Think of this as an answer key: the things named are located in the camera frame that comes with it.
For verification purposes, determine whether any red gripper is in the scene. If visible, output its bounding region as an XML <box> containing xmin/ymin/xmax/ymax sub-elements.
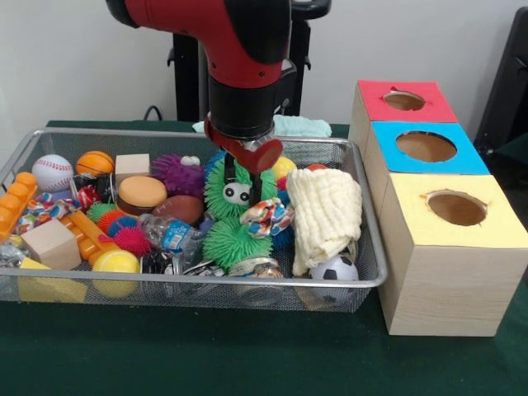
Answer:
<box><xmin>204</xmin><ymin>120</ymin><xmax>284</xmax><ymax>205</ymax></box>

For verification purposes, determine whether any multicoloured patterned cloth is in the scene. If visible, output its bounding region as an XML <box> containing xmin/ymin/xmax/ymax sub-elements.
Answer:
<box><xmin>239</xmin><ymin>198</ymin><xmax>295</xmax><ymax>239</ymax></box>

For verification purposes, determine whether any cream waffle cloth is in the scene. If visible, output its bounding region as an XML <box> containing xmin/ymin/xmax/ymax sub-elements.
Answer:
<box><xmin>286</xmin><ymin>167</ymin><xmax>363</xmax><ymax>277</ymax></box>

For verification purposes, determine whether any clear mesh bin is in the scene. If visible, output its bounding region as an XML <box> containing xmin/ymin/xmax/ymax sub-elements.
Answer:
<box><xmin>0</xmin><ymin>128</ymin><xmax>389</xmax><ymax>312</ymax></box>

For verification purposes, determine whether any wooden box with three holes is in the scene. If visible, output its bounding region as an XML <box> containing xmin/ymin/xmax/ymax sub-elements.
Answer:
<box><xmin>349</xmin><ymin>80</ymin><xmax>528</xmax><ymax>337</ymax></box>

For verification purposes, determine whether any green spiky ball with face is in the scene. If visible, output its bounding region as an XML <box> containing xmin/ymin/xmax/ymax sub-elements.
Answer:
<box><xmin>204</xmin><ymin>159</ymin><xmax>278</xmax><ymax>220</ymax></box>

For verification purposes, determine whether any yellow-green ball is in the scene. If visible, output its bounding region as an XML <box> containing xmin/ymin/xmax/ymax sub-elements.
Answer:
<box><xmin>272</xmin><ymin>157</ymin><xmax>298</xmax><ymax>181</ymax></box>

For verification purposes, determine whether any purple spiky ball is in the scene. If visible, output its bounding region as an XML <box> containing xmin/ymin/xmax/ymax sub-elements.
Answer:
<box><xmin>150</xmin><ymin>153</ymin><xmax>205</xmax><ymax>197</ymax></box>

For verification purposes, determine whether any brown toy football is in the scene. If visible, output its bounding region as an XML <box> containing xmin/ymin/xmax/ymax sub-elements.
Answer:
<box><xmin>153</xmin><ymin>195</ymin><xmax>205</xmax><ymax>226</ymax></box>

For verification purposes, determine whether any mint green cloth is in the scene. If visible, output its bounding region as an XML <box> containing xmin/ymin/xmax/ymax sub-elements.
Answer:
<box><xmin>192</xmin><ymin>115</ymin><xmax>332</xmax><ymax>139</ymax></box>

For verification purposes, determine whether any small soccer ball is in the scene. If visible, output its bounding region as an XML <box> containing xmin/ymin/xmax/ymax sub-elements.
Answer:
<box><xmin>311</xmin><ymin>254</ymin><xmax>360</xmax><ymax>283</ymax></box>

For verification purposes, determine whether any small orange basketball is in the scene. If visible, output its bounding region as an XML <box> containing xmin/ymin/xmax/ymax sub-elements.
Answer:
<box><xmin>76</xmin><ymin>150</ymin><xmax>116</xmax><ymax>176</ymax></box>

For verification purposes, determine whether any yellow tennis ball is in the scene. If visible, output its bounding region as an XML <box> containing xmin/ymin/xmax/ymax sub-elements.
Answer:
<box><xmin>91</xmin><ymin>250</ymin><xmax>141</xmax><ymax>298</ymax></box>

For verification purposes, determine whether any dark green tablecloth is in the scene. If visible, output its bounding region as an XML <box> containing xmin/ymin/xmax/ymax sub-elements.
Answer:
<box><xmin>0</xmin><ymin>120</ymin><xmax>528</xmax><ymax>396</ymax></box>

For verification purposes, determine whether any white baseball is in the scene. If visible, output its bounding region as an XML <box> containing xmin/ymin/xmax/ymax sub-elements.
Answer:
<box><xmin>31</xmin><ymin>155</ymin><xmax>75</xmax><ymax>193</ymax></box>

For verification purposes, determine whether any black chair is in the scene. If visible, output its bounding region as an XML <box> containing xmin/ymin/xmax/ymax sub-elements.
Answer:
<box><xmin>474</xmin><ymin>8</ymin><xmax>528</xmax><ymax>166</ymax></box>

